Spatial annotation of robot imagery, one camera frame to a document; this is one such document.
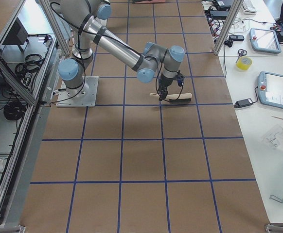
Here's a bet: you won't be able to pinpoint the yellow tape roll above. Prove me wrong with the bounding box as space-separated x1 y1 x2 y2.
235 56 252 71

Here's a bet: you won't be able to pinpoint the black power adapter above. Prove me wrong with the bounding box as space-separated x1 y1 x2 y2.
234 98 253 108

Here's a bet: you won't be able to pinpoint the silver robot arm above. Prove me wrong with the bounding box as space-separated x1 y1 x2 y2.
50 0 185 101

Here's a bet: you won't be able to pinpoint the far teach pendant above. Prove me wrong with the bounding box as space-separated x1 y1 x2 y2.
249 28 282 54

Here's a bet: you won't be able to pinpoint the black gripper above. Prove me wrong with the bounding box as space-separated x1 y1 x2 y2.
158 70 184 101

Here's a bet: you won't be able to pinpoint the teach pendant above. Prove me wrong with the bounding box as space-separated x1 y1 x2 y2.
258 71 283 109
249 28 282 54

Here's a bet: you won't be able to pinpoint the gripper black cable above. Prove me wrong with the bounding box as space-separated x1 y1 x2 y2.
49 0 183 100

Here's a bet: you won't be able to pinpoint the aluminium frame post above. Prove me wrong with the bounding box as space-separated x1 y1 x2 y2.
213 0 243 55

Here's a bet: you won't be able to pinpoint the beige hand brush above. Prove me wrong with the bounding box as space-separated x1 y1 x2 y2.
149 93 192 102

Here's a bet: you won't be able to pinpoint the near teach pendant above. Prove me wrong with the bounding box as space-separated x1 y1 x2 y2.
258 71 283 109

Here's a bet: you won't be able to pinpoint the black handled scissors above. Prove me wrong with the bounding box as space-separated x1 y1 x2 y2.
235 49 248 64

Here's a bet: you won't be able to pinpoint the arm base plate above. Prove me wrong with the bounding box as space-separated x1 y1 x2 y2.
55 76 99 107

